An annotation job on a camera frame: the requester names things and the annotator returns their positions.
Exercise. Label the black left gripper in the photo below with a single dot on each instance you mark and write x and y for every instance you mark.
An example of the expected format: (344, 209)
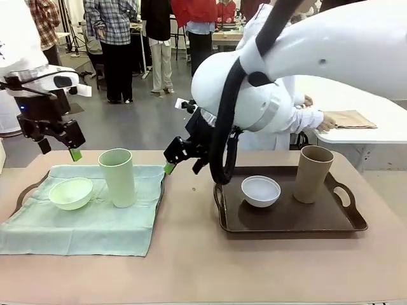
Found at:
(44, 111)

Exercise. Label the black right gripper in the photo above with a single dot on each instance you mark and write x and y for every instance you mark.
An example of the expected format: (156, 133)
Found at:
(200, 130)

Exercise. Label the pale green bowl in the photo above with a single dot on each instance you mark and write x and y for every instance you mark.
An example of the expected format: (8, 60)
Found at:
(71, 195)

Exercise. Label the pale green tall cup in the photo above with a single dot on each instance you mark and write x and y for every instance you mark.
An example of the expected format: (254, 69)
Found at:
(119, 181)

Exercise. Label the white bowl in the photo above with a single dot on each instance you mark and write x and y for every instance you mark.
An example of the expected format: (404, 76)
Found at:
(260, 198)

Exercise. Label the pale green cloth mat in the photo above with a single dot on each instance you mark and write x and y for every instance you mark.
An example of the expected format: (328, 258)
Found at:
(79, 228)

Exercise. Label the brown tall cup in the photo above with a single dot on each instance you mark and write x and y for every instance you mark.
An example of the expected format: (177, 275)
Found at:
(311, 181)

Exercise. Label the beige cloth mat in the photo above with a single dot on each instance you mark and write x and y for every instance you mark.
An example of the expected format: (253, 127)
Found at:
(353, 120)

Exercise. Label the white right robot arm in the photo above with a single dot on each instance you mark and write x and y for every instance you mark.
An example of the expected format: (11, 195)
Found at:
(318, 47)

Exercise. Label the person's left forearm white sleeve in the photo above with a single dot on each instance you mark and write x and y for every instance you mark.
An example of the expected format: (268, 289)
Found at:
(299, 99)

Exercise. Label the person's right forearm white sleeve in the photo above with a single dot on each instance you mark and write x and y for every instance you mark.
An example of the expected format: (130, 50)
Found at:
(306, 119)

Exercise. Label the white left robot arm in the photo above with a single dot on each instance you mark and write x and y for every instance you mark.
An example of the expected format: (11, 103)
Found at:
(19, 47)

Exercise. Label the dark brown serving tray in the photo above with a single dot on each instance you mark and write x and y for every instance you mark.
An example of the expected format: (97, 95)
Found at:
(161, 190)
(286, 219)

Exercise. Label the person's left hand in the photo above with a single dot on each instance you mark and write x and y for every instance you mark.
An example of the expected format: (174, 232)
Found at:
(307, 100)

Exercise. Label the person's right hand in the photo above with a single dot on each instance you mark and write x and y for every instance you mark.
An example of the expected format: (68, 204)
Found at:
(327, 124)

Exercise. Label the person in white coat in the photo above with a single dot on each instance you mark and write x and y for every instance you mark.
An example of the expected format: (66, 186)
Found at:
(276, 141)

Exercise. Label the black tripod stand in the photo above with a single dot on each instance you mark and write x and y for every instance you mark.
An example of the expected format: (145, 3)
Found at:
(75, 44)

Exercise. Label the person in blue plaid shirt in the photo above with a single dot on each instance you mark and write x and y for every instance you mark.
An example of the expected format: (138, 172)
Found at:
(116, 57)

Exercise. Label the person in black top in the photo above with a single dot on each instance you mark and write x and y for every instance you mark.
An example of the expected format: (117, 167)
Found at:
(159, 57)

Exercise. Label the white leg background desk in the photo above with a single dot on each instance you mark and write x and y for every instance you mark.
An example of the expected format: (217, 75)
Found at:
(146, 54)

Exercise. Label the person in red plaid shirt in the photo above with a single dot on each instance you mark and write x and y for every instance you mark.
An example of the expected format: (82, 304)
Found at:
(47, 28)

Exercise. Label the person in red jacket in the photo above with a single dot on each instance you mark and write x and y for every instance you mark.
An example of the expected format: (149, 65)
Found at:
(200, 41)

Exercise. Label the wooden top background table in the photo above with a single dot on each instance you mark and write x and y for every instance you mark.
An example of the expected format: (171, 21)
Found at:
(227, 38)

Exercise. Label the seated person in red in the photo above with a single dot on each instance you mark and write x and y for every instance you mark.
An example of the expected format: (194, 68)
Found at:
(226, 11)

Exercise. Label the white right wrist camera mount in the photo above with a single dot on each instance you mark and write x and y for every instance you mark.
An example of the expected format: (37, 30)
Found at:
(182, 104)

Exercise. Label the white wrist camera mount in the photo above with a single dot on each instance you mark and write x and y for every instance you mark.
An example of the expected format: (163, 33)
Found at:
(182, 104)
(83, 90)

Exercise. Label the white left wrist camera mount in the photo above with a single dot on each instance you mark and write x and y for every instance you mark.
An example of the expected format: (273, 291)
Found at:
(83, 90)

